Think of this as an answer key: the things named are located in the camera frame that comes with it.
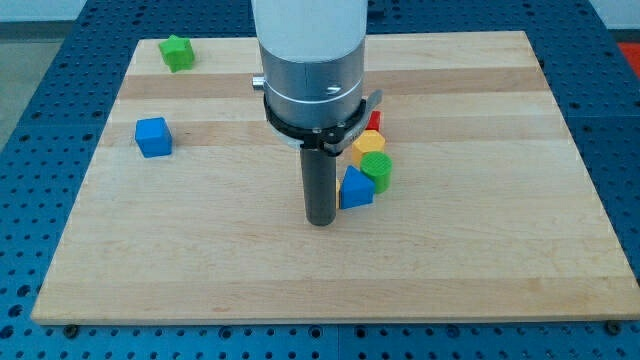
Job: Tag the blue cube block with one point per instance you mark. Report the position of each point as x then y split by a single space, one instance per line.
153 137

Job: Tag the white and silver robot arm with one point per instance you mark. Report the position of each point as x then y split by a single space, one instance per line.
312 57

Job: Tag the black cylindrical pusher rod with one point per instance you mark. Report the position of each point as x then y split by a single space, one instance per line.
319 186

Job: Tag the blue triangular prism block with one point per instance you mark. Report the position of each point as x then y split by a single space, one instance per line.
356 189

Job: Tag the green cylinder block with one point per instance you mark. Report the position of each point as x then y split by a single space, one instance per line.
377 166

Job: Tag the yellow hexagon block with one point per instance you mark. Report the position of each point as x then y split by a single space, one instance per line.
368 141

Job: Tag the red block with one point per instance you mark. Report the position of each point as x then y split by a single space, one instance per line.
375 120

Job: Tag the wooden board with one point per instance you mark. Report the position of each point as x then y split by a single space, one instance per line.
491 215

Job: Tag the green star block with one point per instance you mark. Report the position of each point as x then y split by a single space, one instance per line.
177 53

